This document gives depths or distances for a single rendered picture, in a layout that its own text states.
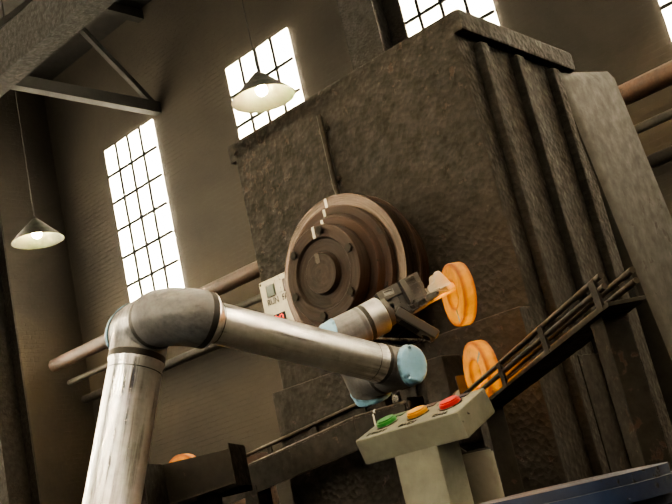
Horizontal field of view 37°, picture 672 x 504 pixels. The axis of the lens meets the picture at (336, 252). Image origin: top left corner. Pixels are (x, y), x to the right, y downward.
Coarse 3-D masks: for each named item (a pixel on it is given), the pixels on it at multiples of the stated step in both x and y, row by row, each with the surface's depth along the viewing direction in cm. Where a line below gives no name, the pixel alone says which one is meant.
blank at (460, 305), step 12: (456, 264) 241; (456, 276) 239; (468, 276) 238; (456, 288) 240; (468, 288) 236; (444, 300) 249; (456, 300) 247; (468, 300) 236; (456, 312) 242; (468, 312) 237; (456, 324) 243; (468, 324) 242
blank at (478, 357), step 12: (468, 348) 240; (480, 348) 234; (468, 360) 241; (480, 360) 234; (492, 360) 232; (468, 372) 242; (480, 372) 242; (468, 384) 244; (480, 384) 240; (492, 384) 231
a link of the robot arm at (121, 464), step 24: (120, 312) 202; (120, 336) 199; (120, 360) 197; (144, 360) 197; (120, 384) 195; (144, 384) 196; (120, 408) 193; (144, 408) 194; (96, 432) 193; (120, 432) 191; (144, 432) 193; (96, 456) 190; (120, 456) 189; (144, 456) 192; (96, 480) 187; (120, 480) 187; (144, 480) 193
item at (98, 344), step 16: (640, 80) 799; (656, 80) 790; (624, 96) 808; (640, 96) 804; (640, 128) 823; (656, 160) 832; (240, 272) 1101; (256, 272) 1086; (208, 288) 1135; (224, 288) 1121; (240, 304) 1135; (80, 352) 1297; (96, 352) 1287; (192, 352) 1214; (208, 352) 1202; (96, 368) 1314
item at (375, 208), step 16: (320, 208) 295; (368, 208) 283; (384, 208) 284; (304, 224) 299; (384, 224) 278; (400, 224) 281; (400, 240) 274; (288, 256) 303; (400, 256) 274; (400, 272) 274; (288, 288) 302; (288, 304) 302; (384, 336) 277
